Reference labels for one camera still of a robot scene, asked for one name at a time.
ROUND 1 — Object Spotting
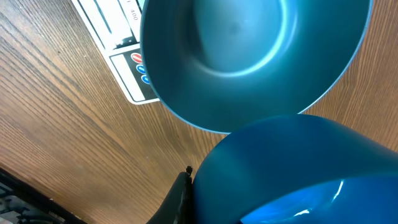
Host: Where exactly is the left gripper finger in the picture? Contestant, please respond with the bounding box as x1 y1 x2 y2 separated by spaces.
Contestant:
147 166 193 224

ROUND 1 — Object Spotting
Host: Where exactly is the blue plastic measuring scoop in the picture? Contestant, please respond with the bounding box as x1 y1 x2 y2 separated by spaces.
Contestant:
193 114 397 223

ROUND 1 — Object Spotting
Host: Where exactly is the teal round bowl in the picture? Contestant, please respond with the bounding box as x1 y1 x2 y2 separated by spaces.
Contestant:
141 0 373 133

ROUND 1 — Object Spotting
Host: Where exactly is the white digital kitchen scale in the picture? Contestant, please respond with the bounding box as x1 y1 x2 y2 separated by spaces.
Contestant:
72 0 159 105

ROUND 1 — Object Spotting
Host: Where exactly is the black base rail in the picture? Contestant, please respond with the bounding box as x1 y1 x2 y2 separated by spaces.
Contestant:
1 169 86 224

